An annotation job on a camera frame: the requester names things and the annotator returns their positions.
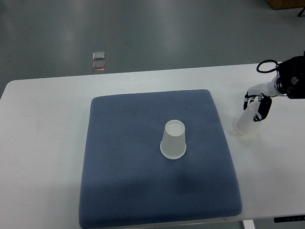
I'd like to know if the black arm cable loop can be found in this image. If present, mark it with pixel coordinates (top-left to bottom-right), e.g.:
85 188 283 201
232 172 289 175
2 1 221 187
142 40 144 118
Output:
256 59 282 73

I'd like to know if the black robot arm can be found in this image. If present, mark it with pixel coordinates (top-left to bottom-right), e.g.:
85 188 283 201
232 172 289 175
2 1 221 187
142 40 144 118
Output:
243 55 305 122

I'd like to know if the lower metal floor plate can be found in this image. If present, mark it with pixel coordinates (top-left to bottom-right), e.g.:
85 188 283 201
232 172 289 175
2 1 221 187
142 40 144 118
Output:
93 61 106 71

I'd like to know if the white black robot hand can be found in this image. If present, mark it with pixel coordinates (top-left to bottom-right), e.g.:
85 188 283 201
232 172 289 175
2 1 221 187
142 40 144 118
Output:
243 82 278 122

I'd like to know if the white paper cup on cushion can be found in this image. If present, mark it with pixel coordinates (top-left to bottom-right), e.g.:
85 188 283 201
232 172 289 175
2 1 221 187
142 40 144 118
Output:
160 120 186 160

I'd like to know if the upper metal floor plate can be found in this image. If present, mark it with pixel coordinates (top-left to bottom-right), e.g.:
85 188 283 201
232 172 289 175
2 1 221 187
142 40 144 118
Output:
92 52 105 60

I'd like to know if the black tripod leg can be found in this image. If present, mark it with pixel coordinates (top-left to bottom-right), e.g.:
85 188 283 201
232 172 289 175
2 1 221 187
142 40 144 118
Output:
298 7 305 17

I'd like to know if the white paper cup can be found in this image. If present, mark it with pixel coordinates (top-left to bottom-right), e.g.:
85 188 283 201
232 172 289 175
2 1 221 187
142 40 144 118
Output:
160 120 186 160
234 101 263 136

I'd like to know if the white table leg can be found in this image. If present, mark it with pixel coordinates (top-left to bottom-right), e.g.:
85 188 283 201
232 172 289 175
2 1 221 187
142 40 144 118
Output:
242 219 255 229

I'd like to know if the wooden box corner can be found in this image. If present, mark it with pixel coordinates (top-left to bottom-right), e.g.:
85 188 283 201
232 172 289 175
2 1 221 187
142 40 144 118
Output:
266 0 305 10

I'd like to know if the blue quilted cushion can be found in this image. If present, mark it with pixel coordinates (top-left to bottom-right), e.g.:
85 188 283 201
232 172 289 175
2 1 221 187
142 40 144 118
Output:
79 89 242 229

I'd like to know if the metal floor plate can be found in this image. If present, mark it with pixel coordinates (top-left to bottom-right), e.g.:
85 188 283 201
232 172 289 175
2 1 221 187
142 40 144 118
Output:
92 52 105 60
93 61 106 71

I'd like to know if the black desk control panel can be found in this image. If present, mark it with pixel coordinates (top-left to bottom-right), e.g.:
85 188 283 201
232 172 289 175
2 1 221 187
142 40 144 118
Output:
274 215 305 223

